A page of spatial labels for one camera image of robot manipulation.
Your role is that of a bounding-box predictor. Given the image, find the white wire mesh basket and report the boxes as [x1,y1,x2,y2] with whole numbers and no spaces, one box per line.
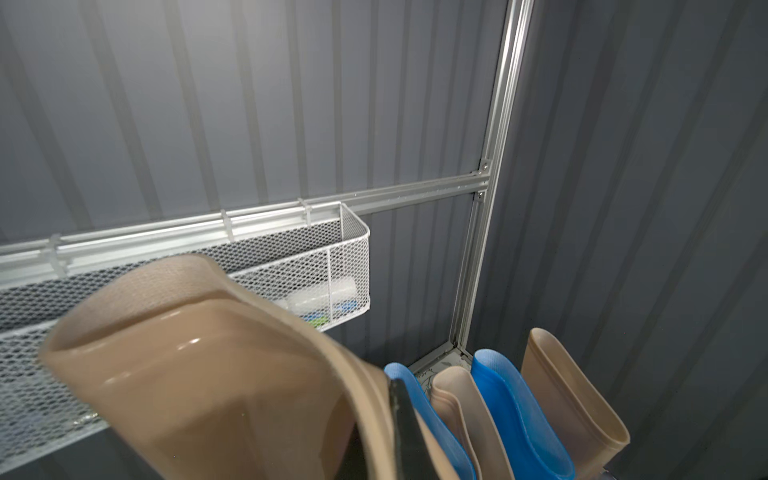
[1,201,371,472]

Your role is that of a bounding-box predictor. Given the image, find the white bottle in basket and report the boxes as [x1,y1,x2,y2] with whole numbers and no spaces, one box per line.
[281,276,358,316]

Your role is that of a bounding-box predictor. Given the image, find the blue rain boot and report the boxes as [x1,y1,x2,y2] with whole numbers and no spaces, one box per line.
[384,362,477,480]
[471,349,575,479]

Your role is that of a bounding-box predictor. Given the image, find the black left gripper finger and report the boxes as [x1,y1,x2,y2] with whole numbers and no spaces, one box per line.
[388,379,439,480]

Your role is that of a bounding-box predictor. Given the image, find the blue rain boot left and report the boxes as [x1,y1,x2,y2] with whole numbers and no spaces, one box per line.
[384,362,477,480]

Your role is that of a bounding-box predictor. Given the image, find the beige rain boot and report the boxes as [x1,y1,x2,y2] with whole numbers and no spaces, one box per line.
[430,366,515,479]
[522,327,631,479]
[39,290,457,479]

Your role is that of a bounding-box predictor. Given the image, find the blue rain boot right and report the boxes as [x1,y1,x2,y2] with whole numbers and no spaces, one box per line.
[471,349,575,479]

